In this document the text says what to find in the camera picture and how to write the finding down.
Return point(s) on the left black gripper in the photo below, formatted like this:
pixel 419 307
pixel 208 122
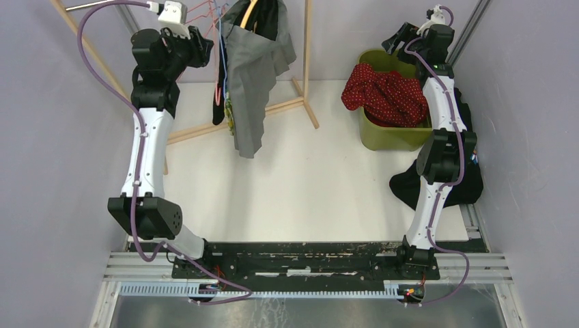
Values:
pixel 199 46

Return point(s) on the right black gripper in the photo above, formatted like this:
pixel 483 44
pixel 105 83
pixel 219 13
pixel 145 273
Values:
pixel 407 33

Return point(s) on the pink wire hanger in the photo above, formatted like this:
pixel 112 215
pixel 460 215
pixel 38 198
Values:
pixel 203 9
pixel 215 14

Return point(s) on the black skirt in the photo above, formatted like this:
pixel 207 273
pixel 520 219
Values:
pixel 218 114

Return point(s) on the yellow lemon print garment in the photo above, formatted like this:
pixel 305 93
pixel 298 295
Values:
pixel 228 110

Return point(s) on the red polka dot skirt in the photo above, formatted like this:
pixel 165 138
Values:
pixel 389 98

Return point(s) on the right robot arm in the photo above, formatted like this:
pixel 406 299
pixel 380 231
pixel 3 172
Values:
pixel 441 163

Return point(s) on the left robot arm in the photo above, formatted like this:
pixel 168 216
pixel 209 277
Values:
pixel 141 208

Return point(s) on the grey pleated skirt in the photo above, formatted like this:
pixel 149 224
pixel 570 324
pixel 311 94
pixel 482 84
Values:
pixel 256 55

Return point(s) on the yellow hanger with metal hook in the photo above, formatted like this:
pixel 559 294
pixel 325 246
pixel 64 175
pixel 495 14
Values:
pixel 247 14

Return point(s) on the aluminium corner profile right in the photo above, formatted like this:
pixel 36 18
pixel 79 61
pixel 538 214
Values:
pixel 468 30

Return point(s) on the aluminium corner profile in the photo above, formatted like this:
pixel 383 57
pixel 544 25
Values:
pixel 128 18
pixel 468 30

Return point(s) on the aluminium corner profile left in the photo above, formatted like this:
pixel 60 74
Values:
pixel 128 18

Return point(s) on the green plastic laundry basket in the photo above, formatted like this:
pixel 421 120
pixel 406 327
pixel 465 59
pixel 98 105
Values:
pixel 376 137

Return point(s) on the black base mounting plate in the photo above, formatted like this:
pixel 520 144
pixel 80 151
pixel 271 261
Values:
pixel 314 267

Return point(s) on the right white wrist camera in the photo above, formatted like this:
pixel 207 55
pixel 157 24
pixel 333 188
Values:
pixel 435 16

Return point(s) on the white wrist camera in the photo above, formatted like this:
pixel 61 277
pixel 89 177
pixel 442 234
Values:
pixel 171 16
pixel 435 16

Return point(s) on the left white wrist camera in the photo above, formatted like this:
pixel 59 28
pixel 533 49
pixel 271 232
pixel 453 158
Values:
pixel 171 16

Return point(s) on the chrome clothes rail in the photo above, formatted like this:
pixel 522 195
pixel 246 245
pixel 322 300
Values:
pixel 86 6

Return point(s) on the wooden clothes rack frame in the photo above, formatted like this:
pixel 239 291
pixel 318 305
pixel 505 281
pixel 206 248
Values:
pixel 298 89

